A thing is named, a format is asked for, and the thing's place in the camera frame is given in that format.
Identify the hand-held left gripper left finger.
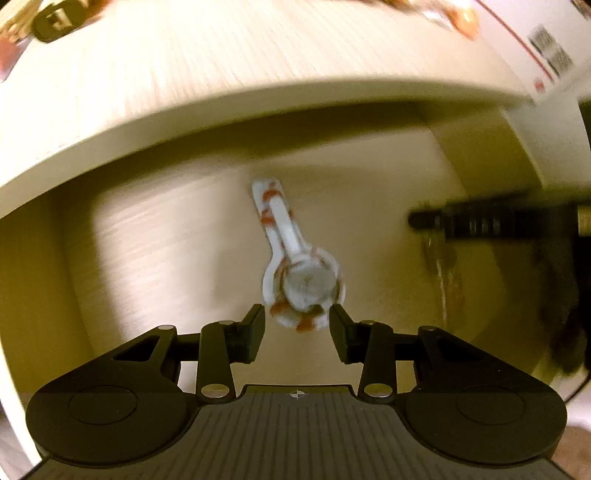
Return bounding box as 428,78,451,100
113,304,267,405

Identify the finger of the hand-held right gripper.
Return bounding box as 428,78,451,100
409,196,581,243

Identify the red packet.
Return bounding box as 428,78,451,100
0,39,21,82

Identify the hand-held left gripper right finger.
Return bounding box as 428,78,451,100
329,305,468,405

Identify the yellow wafer stick packet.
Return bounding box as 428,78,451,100
0,0,49,38

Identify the white orange patterned spoon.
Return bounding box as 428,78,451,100
252,178,347,334

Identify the clear packet with brown snack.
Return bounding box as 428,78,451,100
422,233,467,324

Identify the white cardboard box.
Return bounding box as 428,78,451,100
475,0,591,108

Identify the orange plastic pumpkin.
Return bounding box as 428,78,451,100
443,4,484,40

